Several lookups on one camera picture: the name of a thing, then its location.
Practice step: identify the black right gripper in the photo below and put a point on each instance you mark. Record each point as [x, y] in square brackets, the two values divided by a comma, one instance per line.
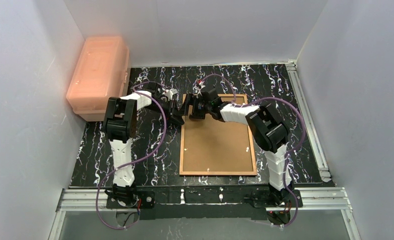
[194, 107]

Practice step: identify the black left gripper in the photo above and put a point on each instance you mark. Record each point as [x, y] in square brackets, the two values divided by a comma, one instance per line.
[172, 108]

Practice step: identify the brown fibreboard backing board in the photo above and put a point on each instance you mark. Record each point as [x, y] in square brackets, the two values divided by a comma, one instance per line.
[216, 139]

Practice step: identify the wooden picture frame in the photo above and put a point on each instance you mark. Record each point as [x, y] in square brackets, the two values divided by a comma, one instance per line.
[253, 159]

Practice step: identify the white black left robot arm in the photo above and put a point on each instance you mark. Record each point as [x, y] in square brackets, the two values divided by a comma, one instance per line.
[120, 123]

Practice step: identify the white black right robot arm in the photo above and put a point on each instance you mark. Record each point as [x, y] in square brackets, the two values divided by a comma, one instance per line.
[268, 129]

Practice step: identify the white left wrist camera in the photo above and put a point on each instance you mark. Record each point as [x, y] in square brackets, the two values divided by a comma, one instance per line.
[171, 93]

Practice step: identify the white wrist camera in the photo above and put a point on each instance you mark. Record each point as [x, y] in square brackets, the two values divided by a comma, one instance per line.
[171, 93]
[200, 84]

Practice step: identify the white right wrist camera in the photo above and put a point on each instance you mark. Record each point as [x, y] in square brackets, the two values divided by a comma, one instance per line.
[200, 84]

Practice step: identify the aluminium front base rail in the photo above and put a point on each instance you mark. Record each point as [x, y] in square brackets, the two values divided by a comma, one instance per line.
[320, 198]

